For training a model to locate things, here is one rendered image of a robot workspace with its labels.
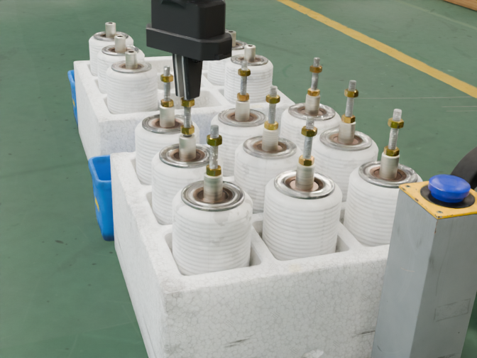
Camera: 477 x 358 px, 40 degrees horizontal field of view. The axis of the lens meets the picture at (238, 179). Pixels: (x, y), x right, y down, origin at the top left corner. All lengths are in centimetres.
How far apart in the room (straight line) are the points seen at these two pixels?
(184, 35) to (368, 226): 33
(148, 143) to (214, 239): 25
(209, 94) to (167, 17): 57
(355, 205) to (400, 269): 16
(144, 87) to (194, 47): 45
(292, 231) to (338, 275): 8
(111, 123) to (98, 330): 40
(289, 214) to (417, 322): 19
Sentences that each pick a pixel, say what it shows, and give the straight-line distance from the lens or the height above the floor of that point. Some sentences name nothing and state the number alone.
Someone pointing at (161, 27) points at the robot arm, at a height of 42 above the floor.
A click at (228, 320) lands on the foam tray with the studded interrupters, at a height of 13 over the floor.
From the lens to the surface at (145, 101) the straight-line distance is 123.
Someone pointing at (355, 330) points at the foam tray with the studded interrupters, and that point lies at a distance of 87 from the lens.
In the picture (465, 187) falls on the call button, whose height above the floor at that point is 33.
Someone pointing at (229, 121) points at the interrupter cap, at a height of 25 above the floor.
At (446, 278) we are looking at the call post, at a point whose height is 24.
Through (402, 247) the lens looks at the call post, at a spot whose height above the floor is 25.
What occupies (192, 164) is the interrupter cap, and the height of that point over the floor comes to 25.
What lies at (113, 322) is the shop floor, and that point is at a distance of 98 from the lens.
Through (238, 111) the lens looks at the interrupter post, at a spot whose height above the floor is 27.
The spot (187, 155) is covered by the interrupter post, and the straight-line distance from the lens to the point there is 86.
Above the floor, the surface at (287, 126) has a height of 24.
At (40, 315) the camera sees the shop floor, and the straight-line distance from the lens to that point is 101.
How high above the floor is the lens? 61
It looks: 26 degrees down
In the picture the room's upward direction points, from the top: 3 degrees clockwise
